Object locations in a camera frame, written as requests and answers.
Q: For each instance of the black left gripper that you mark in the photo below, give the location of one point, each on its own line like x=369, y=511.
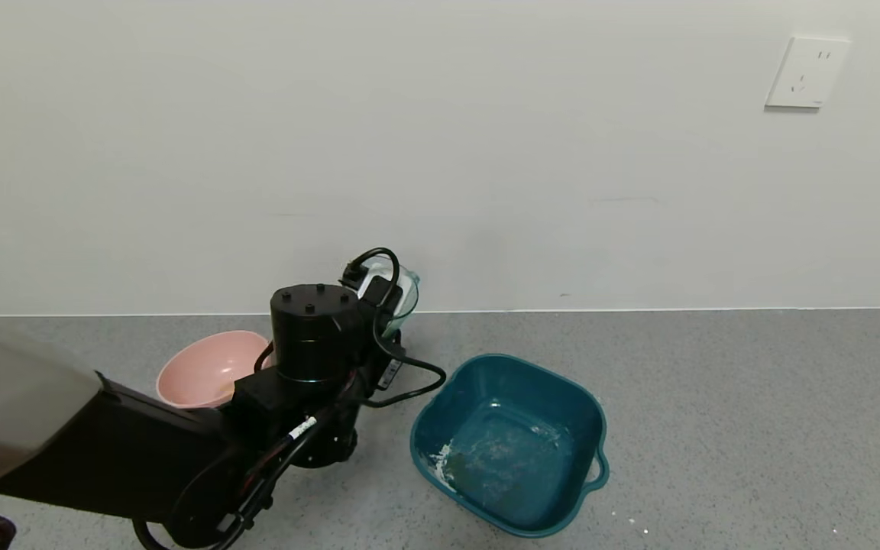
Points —
x=392, y=372

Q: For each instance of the pink plastic bowl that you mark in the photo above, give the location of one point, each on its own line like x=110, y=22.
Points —
x=203, y=370

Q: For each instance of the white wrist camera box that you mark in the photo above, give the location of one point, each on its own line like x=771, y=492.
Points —
x=379, y=273

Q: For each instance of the teal square plastic basin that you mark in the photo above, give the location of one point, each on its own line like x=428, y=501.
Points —
x=509, y=458

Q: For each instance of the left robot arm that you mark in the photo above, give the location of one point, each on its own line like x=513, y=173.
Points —
x=142, y=451

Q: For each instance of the white wall socket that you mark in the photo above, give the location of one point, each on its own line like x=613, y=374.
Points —
x=807, y=72

